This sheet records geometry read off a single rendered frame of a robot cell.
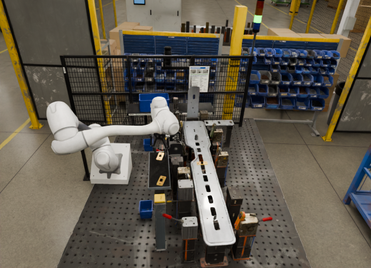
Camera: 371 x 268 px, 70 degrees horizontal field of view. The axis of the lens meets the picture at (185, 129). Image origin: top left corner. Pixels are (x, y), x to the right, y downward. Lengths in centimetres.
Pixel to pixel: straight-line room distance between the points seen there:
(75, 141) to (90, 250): 77
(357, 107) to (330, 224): 202
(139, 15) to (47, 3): 489
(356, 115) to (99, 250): 404
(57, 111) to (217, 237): 116
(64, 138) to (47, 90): 290
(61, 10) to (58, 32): 29
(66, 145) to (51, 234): 164
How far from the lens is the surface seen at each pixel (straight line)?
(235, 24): 279
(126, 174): 234
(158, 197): 160
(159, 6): 851
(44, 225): 323
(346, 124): 482
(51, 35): 412
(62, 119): 165
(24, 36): 433
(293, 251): 209
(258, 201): 231
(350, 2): 635
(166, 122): 149
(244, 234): 174
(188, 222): 161
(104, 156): 211
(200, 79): 283
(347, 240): 334
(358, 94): 460
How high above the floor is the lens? 232
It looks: 32 degrees down
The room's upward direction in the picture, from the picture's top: 2 degrees clockwise
